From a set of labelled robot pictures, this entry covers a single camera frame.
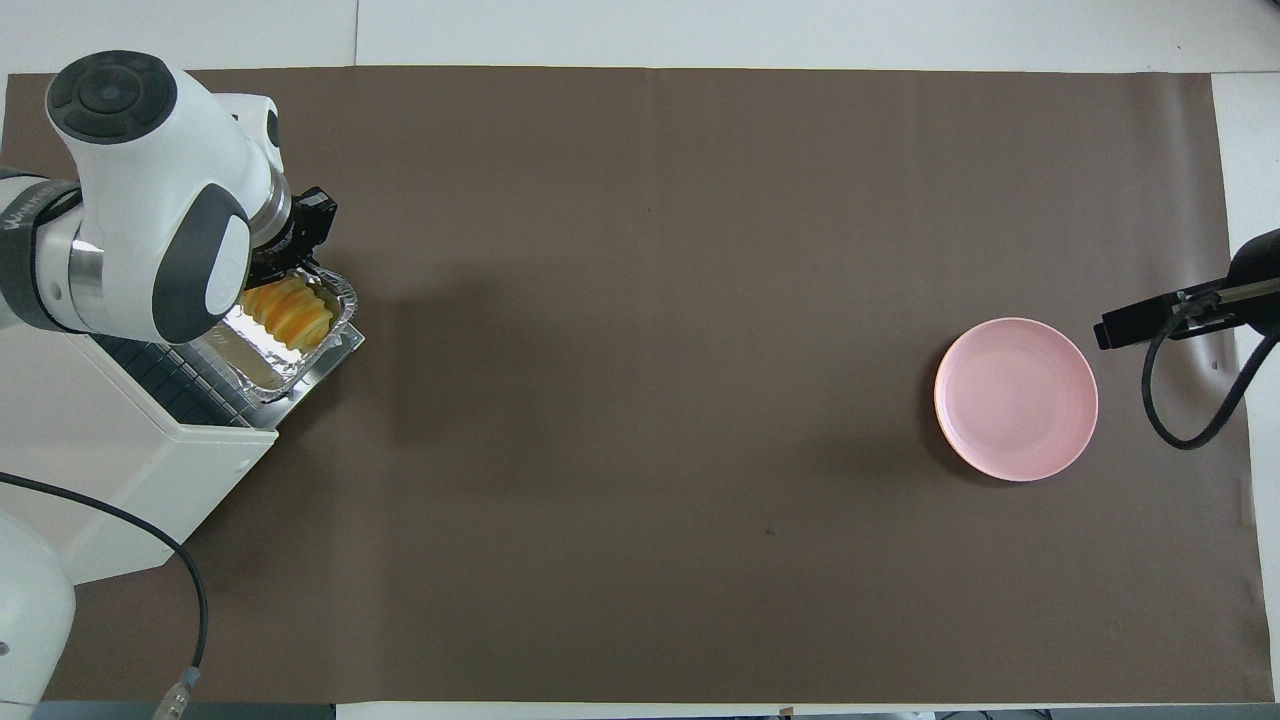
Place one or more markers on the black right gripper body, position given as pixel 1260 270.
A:
pixel 1260 290

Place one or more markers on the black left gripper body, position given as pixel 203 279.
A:
pixel 300 230

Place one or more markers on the golden ridged bread loaf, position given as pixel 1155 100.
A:
pixel 290 312

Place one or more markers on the aluminium foil tray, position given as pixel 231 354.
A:
pixel 255 365

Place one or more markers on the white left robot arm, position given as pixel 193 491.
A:
pixel 150 200

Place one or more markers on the oven glass door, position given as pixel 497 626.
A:
pixel 345 347

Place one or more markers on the white toaster oven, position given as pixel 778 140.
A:
pixel 90 470

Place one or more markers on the pink round plate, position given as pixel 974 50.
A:
pixel 1016 400

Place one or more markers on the brown table mat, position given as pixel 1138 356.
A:
pixel 640 400

